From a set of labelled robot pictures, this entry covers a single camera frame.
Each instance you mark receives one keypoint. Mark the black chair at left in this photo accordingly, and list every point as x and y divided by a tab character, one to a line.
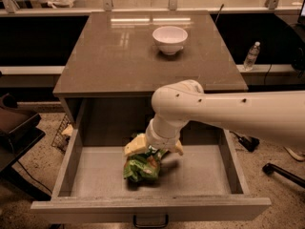
18	134

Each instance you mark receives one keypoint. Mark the white ceramic bowl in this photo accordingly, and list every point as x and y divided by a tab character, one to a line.
169	39

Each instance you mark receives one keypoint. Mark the black drawer handle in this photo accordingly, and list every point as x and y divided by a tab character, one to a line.
140	223

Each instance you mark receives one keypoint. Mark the clear plastic water bottle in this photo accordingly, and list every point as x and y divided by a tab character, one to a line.
251	56

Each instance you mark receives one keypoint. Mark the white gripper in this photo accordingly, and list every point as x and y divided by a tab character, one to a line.
162	140

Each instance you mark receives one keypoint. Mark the green rice chip bag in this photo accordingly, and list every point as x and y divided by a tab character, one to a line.
144	167

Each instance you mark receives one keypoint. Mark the grey cabinet counter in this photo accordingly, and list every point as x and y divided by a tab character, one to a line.
115	54

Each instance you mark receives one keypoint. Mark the wire basket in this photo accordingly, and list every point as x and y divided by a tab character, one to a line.
63	135

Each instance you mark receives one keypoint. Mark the black power adapter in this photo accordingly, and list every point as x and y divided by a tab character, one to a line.
249	143

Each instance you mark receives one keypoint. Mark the black antenna rod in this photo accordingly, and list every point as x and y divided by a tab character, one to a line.
218	14

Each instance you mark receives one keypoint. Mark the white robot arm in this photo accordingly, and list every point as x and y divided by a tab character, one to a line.
277	117

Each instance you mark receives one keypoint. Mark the open grey top drawer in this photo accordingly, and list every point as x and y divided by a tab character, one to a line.
205	182

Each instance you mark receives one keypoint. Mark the black chair leg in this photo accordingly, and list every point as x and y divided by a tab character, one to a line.
270	168

